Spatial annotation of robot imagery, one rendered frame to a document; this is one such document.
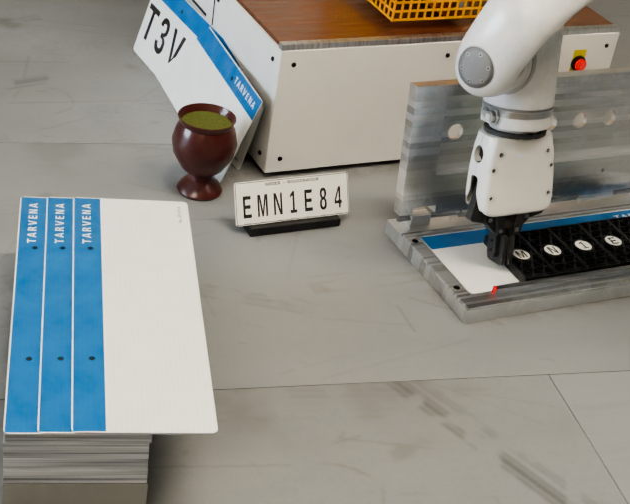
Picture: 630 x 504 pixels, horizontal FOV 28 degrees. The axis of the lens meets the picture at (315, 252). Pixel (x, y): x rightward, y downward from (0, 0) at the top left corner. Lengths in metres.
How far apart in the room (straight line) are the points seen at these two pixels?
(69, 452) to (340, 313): 0.45
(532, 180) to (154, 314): 0.51
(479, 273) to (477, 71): 0.28
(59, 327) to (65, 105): 0.66
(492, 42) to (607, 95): 0.38
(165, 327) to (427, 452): 0.30
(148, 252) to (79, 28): 0.80
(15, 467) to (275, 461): 0.26
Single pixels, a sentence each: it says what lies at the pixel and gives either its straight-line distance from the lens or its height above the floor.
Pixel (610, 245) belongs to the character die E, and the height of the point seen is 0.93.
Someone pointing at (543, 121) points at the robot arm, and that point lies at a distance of 1.50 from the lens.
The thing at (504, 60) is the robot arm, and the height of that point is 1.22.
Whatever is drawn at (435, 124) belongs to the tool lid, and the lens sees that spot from 1.57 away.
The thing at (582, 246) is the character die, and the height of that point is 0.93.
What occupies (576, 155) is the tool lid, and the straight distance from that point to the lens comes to 1.74.
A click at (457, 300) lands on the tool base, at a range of 1.51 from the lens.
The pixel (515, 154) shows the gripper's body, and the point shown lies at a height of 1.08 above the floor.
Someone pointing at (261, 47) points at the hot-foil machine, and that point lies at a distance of 1.69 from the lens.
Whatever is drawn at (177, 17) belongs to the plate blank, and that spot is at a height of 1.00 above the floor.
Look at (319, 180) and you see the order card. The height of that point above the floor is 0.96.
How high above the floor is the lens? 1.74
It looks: 32 degrees down
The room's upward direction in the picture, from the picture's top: 10 degrees clockwise
